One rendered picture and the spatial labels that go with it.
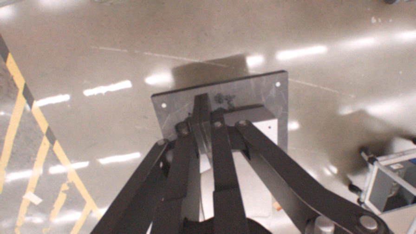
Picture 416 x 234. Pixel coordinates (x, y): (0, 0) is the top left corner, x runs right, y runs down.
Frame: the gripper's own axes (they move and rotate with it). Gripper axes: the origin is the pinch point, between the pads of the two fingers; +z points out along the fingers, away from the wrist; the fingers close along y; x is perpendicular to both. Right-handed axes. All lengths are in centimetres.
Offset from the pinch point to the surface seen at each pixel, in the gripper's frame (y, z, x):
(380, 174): 88, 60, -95
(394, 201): 101, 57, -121
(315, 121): 54, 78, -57
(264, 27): 31, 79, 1
